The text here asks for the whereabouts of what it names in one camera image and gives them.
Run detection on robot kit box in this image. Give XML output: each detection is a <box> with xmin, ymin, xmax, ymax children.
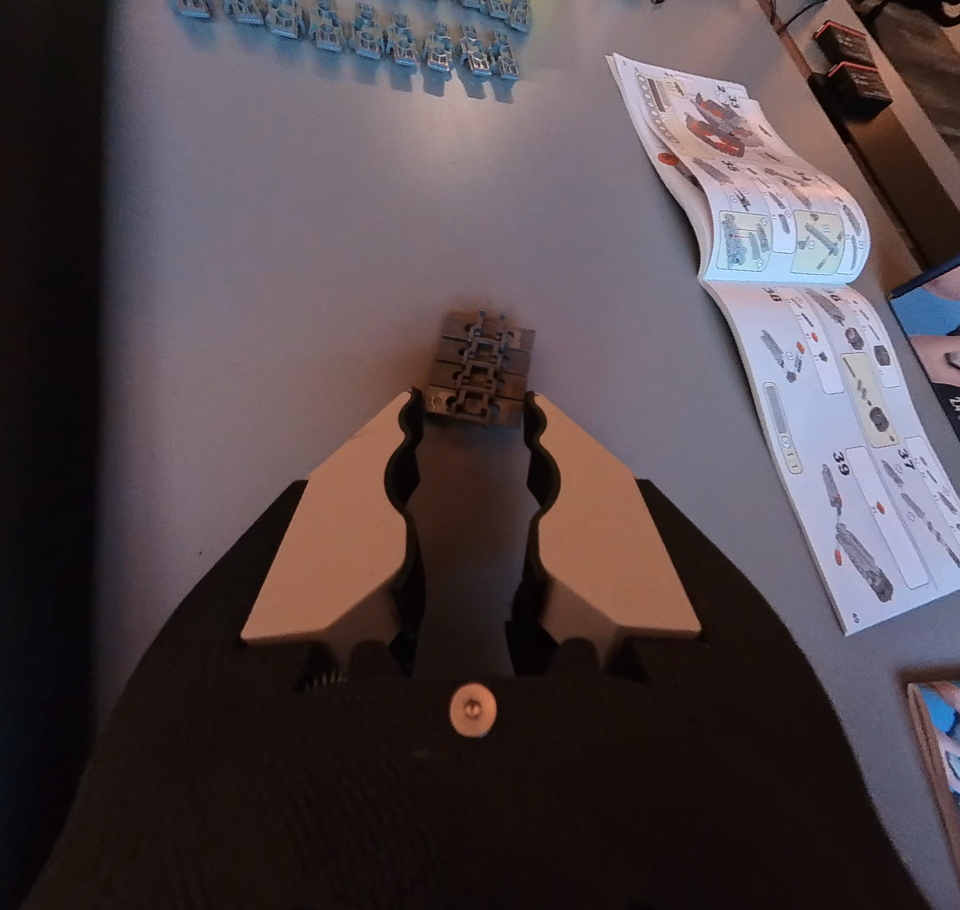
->
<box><xmin>888</xmin><ymin>256</ymin><xmax>960</xmax><ymax>438</ymax></box>

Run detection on grey track link chain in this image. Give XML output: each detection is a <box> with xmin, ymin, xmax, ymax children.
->
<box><xmin>423</xmin><ymin>310</ymin><xmax>537</xmax><ymax>428</ymax></box>

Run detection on group of grey links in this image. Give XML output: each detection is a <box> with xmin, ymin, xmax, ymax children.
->
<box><xmin>161</xmin><ymin>0</ymin><xmax>534</xmax><ymax>82</ymax></box>

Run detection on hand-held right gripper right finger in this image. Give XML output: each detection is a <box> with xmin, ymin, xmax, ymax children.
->
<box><xmin>508</xmin><ymin>392</ymin><xmax>705</xmax><ymax>677</ymax></box>

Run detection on grey desk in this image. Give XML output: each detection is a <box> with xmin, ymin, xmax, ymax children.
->
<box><xmin>97</xmin><ymin>0</ymin><xmax>960</xmax><ymax>910</ymax></box>

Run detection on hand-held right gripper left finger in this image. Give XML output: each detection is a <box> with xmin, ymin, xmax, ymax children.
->
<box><xmin>238</xmin><ymin>390</ymin><xmax>425</xmax><ymax>677</ymax></box>

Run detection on open instruction booklet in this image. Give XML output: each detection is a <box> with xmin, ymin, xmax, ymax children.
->
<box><xmin>606</xmin><ymin>51</ymin><xmax>960</xmax><ymax>637</ymax></box>

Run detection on black red-trimmed pack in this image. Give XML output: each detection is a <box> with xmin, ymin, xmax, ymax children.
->
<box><xmin>828</xmin><ymin>62</ymin><xmax>897</xmax><ymax>121</ymax></box>
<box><xmin>813</xmin><ymin>21</ymin><xmax>879</xmax><ymax>68</ymax></box>

